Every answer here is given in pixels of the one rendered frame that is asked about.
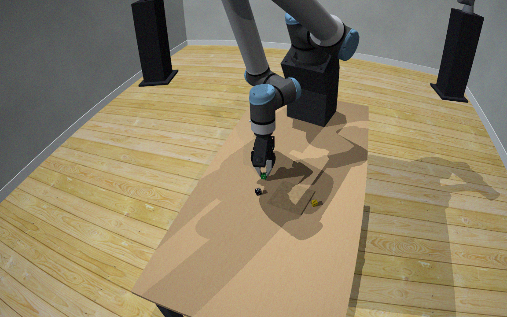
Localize tan textured mat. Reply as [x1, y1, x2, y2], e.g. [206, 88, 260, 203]
[267, 181, 315, 215]

